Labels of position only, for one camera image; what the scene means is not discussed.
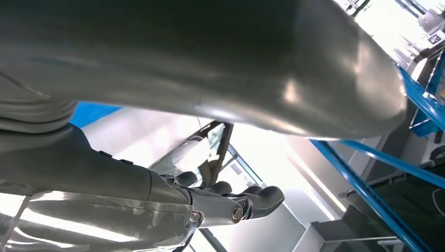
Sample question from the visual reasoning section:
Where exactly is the white car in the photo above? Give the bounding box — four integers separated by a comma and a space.
81, 106, 352, 252

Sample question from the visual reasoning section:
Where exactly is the blue metal shelf rack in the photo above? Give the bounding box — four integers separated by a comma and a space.
69, 50, 445, 252

